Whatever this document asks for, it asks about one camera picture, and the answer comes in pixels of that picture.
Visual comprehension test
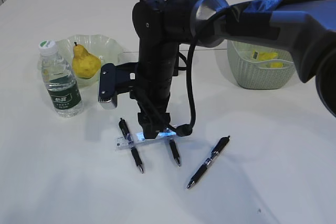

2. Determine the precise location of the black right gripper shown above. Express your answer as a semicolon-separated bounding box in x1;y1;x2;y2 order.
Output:
129;87;172;139

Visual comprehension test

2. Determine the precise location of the clear water bottle green label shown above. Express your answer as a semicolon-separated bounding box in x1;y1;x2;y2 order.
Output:
38;40;83;118

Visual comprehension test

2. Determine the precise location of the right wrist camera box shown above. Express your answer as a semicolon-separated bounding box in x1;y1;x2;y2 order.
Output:
98;62;137;110

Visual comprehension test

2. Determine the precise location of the black square pen holder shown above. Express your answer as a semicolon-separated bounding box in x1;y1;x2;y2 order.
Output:
172;43;180;77

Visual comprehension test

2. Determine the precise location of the clear plastic ruler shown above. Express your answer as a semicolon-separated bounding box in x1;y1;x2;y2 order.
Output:
115;129;178;150

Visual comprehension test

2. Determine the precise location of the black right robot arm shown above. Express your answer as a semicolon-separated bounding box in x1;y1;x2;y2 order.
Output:
132;0;335;138

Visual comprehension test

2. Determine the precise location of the green wavy glass plate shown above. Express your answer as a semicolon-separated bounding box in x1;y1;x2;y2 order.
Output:
38;35;123;87

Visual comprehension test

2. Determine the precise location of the green plastic woven basket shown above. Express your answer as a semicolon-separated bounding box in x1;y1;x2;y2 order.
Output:
227;40;295;90

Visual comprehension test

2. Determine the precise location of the yellow pear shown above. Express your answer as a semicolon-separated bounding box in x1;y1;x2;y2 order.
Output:
72;41;101;79

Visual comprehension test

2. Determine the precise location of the yellow waste paper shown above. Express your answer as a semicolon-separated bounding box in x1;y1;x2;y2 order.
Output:
246;50;291;69

